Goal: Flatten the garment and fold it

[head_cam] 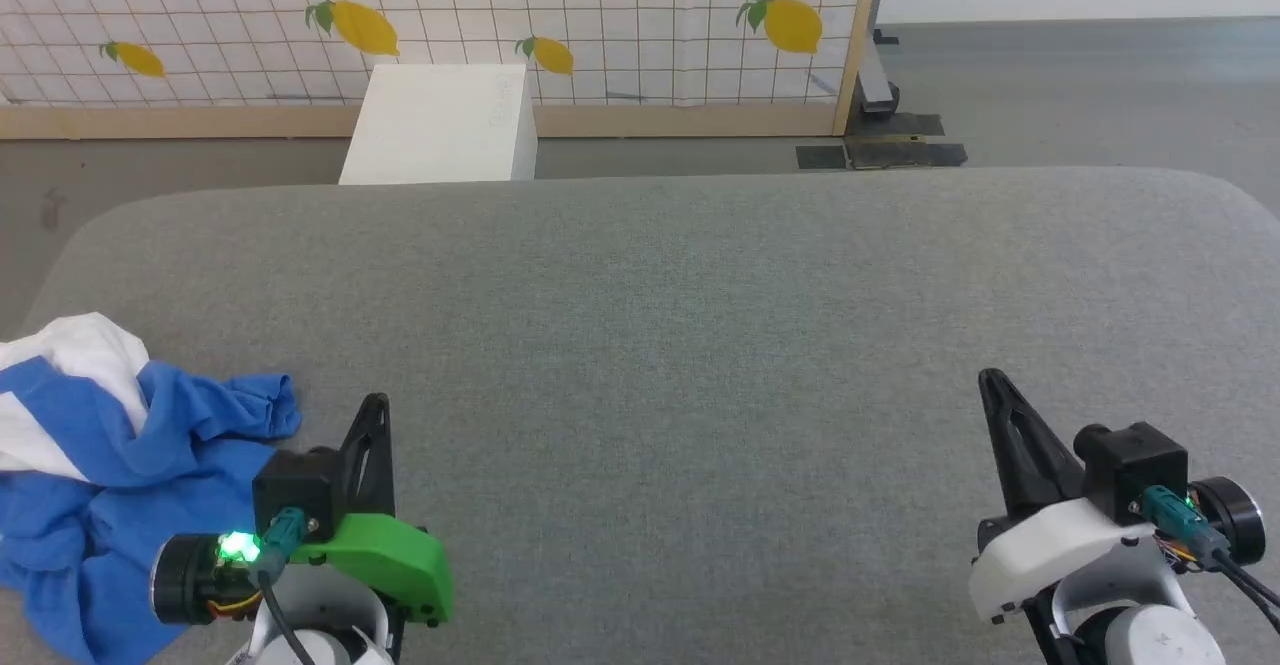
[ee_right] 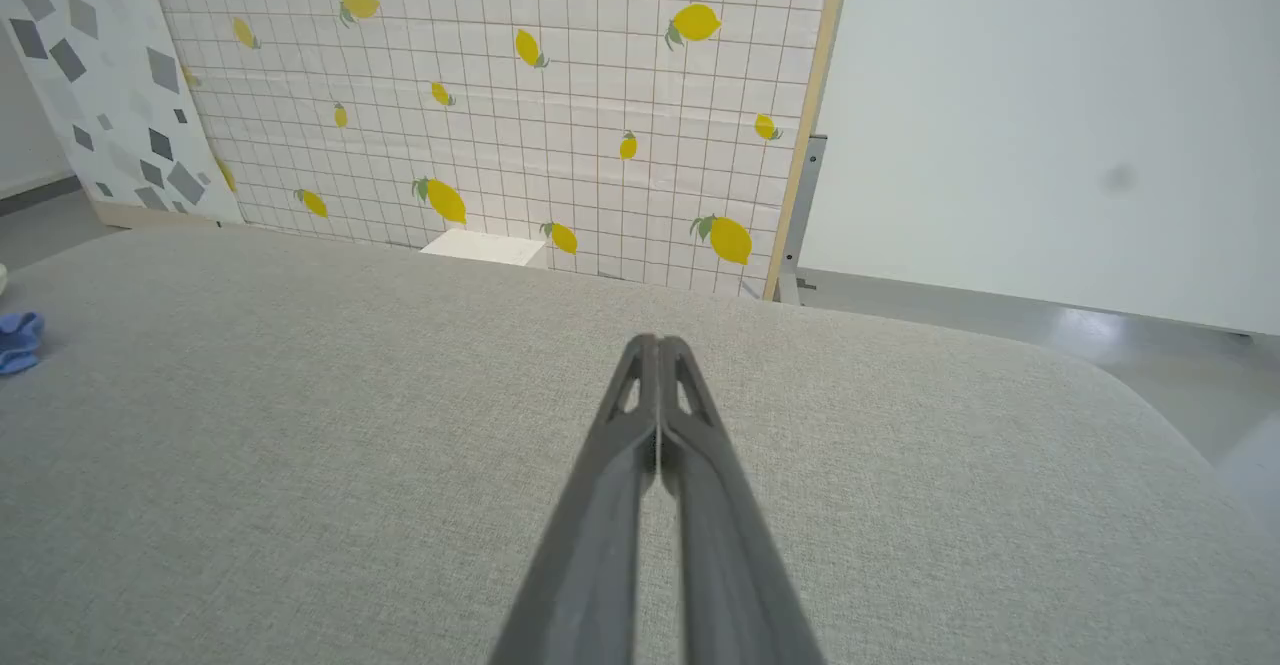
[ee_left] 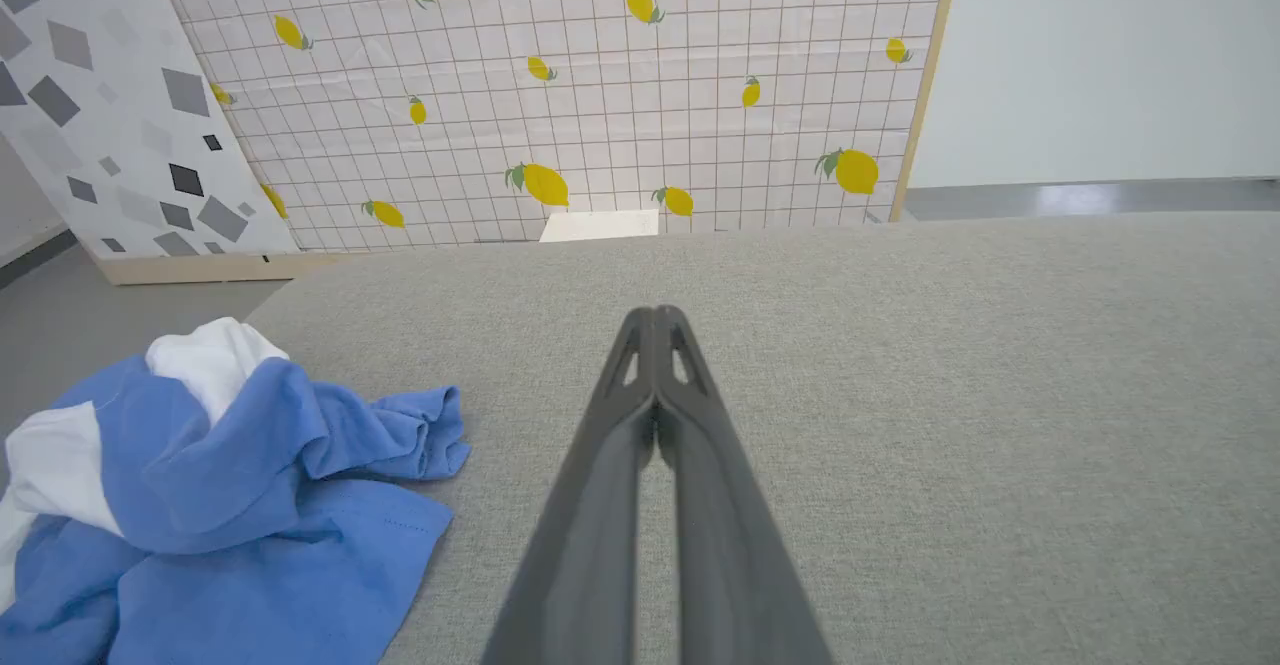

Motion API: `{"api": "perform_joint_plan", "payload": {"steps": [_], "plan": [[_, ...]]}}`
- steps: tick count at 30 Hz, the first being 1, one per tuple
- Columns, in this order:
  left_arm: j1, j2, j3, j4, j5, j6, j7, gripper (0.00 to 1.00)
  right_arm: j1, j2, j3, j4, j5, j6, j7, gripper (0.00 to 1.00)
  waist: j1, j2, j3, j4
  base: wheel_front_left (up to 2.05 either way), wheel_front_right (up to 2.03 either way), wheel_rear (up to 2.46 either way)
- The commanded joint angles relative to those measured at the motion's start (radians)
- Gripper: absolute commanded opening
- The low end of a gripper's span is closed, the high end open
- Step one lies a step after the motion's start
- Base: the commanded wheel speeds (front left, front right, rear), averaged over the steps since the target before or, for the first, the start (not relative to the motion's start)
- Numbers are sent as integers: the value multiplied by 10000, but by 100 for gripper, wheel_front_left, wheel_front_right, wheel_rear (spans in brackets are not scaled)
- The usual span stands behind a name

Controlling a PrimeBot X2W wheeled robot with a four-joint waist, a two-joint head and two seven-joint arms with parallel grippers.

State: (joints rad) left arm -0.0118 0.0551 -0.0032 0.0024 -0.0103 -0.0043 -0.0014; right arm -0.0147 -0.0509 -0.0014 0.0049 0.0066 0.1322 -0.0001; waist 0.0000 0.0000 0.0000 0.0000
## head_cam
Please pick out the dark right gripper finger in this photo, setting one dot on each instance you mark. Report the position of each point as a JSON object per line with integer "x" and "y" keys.
{"x": 1025, "y": 455}

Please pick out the lemon print grid partition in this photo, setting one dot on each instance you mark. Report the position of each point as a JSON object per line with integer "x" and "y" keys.
{"x": 600, "y": 5}

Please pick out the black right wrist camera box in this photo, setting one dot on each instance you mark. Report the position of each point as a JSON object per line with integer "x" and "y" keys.
{"x": 1130, "y": 465}

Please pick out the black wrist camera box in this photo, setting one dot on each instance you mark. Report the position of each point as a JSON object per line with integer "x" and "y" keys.
{"x": 1130, "y": 465}
{"x": 295, "y": 490}

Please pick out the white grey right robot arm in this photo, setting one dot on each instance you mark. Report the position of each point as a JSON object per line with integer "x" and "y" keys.
{"x": 1140, "y": 635}

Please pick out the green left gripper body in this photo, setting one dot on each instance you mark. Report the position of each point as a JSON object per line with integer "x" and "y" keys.
{"x": 390, "y": 560}

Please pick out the white box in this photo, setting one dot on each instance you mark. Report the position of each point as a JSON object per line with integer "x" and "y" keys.
{"x": 440, "y": 125}

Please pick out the blue and white garment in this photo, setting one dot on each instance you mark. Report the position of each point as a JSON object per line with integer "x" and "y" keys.
{"x": 150, "y": 465}

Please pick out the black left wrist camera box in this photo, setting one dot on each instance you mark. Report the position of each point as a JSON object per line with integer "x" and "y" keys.
{"x": 295, "y": 490}

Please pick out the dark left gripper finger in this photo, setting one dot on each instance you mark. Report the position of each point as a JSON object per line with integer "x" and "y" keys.
{"x": 368, "y": 455}

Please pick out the grey fabric sofa cushion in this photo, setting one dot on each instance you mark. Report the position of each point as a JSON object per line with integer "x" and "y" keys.
{"x": 650, "y": 345}

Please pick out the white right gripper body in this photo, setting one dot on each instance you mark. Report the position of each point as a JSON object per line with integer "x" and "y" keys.
{"x": 1050, "y": 545}

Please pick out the grey metal partition stand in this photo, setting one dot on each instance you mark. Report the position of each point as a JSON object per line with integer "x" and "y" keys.
{"x": 876, "y": 85}

